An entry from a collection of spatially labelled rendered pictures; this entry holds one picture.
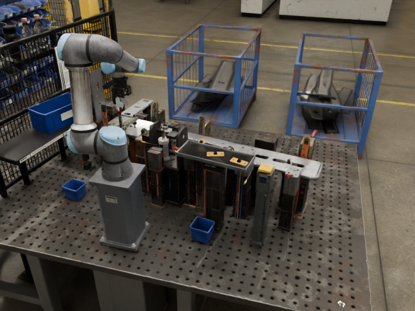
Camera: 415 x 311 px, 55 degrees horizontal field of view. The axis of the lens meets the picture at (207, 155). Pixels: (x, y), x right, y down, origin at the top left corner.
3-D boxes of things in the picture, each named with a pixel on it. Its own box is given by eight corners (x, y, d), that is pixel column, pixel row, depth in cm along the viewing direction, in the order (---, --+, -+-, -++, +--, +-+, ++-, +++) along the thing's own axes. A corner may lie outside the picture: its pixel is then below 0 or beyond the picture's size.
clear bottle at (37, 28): (50, 46, 256) (44, 14, 245) (43, 49, 251) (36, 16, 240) (42, 45, 258) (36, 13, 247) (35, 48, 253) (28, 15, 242)
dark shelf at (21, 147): (115, 103, 285) (115, 99, 284) (17, 166, 215) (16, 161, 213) (90, 98, 293) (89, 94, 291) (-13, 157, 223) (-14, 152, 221)
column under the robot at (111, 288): (150, 345, 235) (141, 266, 200) (102, 332, 241) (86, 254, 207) (168, 303, 260) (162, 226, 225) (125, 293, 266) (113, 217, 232)
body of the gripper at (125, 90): (124, 99, 224) (121, 79, 218) (111, 97, 227) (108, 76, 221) (131, 94, 230) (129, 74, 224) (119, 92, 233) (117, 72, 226)
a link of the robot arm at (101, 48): (115, 32, 162) (146, 56, 210) (89, 31, 163) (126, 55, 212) (113, 60, 162) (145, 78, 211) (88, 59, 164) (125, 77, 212)
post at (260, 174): (267, 237, 213) (275, 168, 190) (263, 246, 207) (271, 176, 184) (254, 232, 216) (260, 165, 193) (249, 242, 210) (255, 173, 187)
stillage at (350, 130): (291, 104, 528) (301, 31, 478) (354, 111, 512) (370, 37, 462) (283, 149, 429) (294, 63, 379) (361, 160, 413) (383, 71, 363)
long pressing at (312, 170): (325, 161, 224) (325, 158, 223) (317, 182, 207) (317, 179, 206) (119, 115, 272) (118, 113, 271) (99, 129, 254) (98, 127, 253)
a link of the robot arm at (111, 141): (123, 163, 182) (120, 137, 175) (95, 160, 183) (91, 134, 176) (131, 149, 192) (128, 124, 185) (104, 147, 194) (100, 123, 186)
